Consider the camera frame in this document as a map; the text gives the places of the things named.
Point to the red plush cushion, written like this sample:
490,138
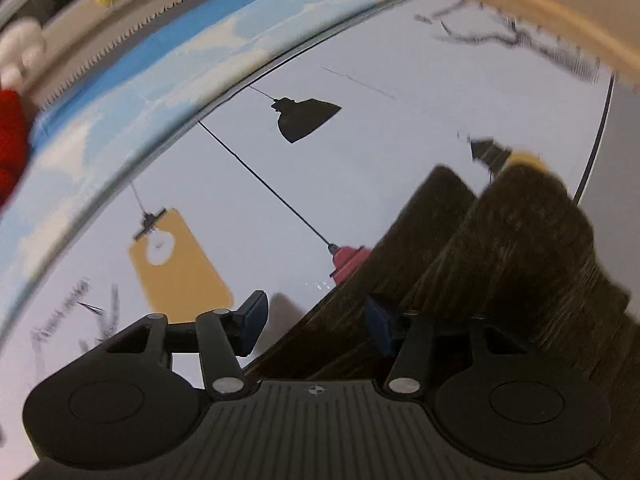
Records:
11,135

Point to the white plush toy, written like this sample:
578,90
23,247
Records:
20,50

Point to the printed sheet with blue border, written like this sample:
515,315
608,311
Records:
360,185

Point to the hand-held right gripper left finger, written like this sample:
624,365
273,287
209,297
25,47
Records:
252,321

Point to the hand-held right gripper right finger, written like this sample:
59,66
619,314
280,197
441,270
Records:
379,329

